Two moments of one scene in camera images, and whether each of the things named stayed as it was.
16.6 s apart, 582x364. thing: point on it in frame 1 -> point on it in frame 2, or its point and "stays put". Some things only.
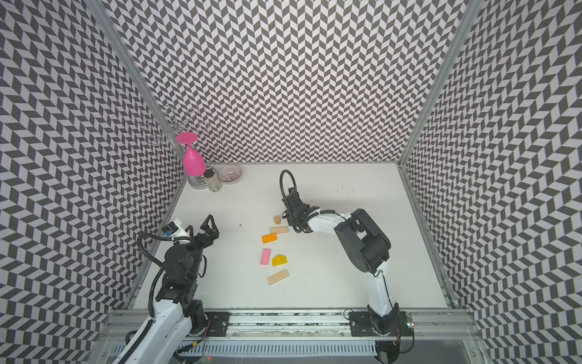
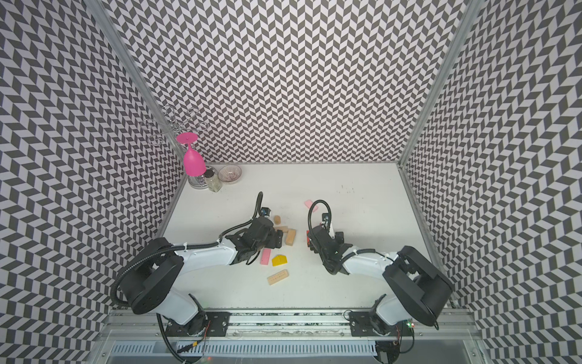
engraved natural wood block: x=277 y=277 stays put
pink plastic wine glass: x=194 y=163 stays put
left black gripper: x=212 y=234 -> x=276 y=240
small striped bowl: x=229 y=173 stays put
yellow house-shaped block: x=279 y=260 stays put
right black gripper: x=295 y=212 -> x=314 y=239
